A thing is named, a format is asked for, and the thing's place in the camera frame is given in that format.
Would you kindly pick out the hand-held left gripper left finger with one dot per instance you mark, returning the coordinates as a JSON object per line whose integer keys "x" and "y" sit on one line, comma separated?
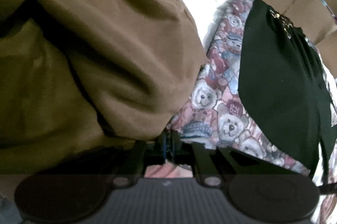
{"x": 165, "y": 147}

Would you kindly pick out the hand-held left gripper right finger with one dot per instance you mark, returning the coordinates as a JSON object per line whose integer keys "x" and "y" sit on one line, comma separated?
{"x": 174, "y": 147}

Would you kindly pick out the black knit bear print garment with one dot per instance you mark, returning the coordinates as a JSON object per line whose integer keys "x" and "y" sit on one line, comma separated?
{"x": 276, "y": 68}

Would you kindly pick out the brown garment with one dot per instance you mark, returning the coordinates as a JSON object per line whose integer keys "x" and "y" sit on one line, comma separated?
{"x": 92, "y": 42}

